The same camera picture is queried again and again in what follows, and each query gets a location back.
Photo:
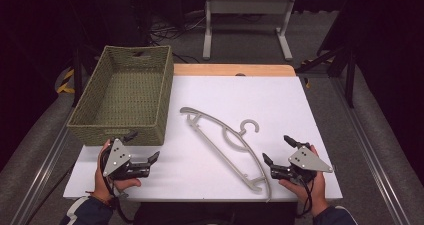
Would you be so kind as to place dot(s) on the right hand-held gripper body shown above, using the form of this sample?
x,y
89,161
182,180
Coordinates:
x,y
308,161

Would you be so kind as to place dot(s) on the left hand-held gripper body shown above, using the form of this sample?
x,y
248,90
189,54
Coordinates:
x,y
116,158

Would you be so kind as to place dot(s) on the green woven basket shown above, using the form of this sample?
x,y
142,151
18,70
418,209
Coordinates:
x,y
126,91

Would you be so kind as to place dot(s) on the grey plastic clothes hanger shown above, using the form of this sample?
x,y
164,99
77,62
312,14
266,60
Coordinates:
x,y
186,110

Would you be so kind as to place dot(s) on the person's left hand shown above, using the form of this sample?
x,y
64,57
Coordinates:
x,y
99,181

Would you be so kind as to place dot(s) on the person's right hand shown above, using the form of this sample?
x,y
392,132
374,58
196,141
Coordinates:
x,y
318,191

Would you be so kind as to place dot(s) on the white board mat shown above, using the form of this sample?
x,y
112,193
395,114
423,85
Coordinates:
x,y
233,95

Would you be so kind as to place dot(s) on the person's dark lap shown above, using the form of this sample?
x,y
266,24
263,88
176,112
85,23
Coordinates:
x,y
213,213

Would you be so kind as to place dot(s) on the black metal stand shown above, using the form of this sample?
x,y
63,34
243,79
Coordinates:
x,y
349,75
77,75

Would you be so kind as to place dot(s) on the yellow black striped tape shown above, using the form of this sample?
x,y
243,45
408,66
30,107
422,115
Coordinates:
x,y
66,81

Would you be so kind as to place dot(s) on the metal floor rail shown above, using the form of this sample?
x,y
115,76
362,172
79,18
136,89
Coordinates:
x,y
40,175
370,145

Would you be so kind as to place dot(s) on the white metal stand frame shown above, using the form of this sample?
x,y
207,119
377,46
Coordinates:
x,y
207,35

